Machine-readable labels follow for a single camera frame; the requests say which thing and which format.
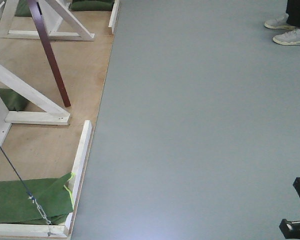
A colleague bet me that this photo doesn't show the brown wooden door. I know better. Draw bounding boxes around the brown wooden door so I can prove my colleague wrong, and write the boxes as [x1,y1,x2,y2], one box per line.
[27,0,71,108]

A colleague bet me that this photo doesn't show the white wooden brace frame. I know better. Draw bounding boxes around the white wooden brace frame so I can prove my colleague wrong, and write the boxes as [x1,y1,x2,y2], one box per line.
[0,57,71,168]
[0,0,96,41]

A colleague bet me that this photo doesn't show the black trouser leg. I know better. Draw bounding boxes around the black trouser leg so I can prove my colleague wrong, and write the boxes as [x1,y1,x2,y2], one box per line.
[285,0,300,28]

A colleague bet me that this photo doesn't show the white wooden brace frame near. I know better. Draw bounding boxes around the white wooden brace frame near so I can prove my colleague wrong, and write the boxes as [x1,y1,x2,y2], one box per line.
[0,57,71,168]

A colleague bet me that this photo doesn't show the white wooden edge rail near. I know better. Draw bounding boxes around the white wooden edge rail near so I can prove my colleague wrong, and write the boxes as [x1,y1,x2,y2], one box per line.
[64,120,92,232]

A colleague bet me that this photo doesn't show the metal turnbuckle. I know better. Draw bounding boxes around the metal turnbuckle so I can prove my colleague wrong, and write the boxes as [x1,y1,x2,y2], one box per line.
[28,195,52,237]

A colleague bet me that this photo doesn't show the green sandbag near left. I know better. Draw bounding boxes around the green sandbag near left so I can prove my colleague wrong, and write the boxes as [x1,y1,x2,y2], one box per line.
[0,88,29,112]

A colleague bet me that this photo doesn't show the green sandbag top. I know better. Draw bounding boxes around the green sandbag top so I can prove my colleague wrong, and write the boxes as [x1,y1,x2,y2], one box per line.
[70,0,115,12]

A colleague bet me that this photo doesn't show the white bottom rail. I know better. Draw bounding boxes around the white bottom rail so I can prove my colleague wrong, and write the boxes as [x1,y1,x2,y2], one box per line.
[0,223,69,238]

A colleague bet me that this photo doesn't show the green sandbag flat bottom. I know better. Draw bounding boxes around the green sandbag flat bottom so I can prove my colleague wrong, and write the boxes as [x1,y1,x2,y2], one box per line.
[0,172,74,225]

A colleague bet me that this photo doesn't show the yellow green cord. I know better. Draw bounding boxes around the yellow green cord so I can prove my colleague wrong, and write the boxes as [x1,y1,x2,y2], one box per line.
[63,172,76,210]

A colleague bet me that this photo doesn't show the white sneaker far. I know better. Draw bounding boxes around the white sneaker far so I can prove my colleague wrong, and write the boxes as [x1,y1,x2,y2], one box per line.
[263,13,296,30]

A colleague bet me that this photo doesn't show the white wooden edge rail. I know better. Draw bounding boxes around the white wooden edge rail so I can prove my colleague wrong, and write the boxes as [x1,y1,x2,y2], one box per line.
[64,120,92,232]
[108,0,120,35]

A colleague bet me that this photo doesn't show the white sneaker near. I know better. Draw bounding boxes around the white sneaker near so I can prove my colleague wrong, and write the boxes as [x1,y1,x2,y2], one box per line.
[272,28,300,46]

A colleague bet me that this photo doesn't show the white sneaker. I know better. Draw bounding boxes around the white sneaker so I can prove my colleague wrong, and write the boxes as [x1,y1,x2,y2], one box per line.
[263,13,296,30]
[272,28,300,46]

